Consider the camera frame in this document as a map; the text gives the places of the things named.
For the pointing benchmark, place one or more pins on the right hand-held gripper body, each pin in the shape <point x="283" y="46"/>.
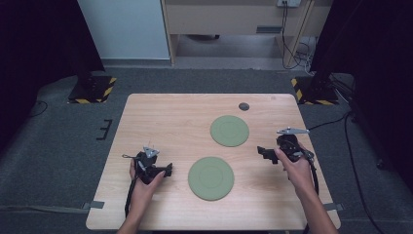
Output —
<point x="289" y="143"/>

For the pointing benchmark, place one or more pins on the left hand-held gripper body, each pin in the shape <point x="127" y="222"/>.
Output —
<point x="147" y="164"/>

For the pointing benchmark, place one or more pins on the green round plate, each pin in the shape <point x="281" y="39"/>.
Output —
<point x="211" y="178"/>
<point x="229" y="131"/>

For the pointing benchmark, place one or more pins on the person's left hand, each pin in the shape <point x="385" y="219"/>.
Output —
<point x="142" y="190"/>

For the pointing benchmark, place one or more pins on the person's right hand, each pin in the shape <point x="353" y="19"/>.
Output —
<point x="297" y="172"/>

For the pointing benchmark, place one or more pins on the dark round table grommet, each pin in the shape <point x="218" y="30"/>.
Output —
<point x="244" y="106"/>

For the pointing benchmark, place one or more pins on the black yellow striped stand base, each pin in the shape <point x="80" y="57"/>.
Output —
<point x="313" y="94"/>
<point x="92" y="91"/>

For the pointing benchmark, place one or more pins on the grey tape strip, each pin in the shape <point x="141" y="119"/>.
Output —
<point x="94" y="204"/>
<point x="334" y="206"/>

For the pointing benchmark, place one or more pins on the dark curtain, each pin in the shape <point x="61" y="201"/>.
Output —
<point x="35" y="39"/>
<point x="373" y="48"/>

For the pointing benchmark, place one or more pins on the white power strip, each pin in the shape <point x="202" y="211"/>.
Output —
<point x="289" y="2"/>

